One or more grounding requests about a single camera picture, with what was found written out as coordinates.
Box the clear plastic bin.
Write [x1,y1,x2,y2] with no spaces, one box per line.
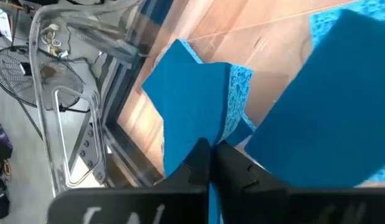
[27,0,170,200]

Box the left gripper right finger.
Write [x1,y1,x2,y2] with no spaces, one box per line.
[216,140,385,224]

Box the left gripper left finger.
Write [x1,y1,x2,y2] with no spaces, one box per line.
[47,138,211,224]

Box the white box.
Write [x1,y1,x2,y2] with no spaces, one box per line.
[0,5,13,40]

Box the black aluminium rig frame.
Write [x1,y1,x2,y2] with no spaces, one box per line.
[97,46,165,189]

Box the black wire-cage fan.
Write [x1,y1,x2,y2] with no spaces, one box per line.
[0,45,85,112]

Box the blue kitchen sponge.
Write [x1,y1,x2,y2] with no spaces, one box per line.
[308,0,385,185]
[244,8,385,190]
[141,39,255,224]

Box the white cable bundle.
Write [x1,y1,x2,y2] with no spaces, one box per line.
[39,23,70,60]

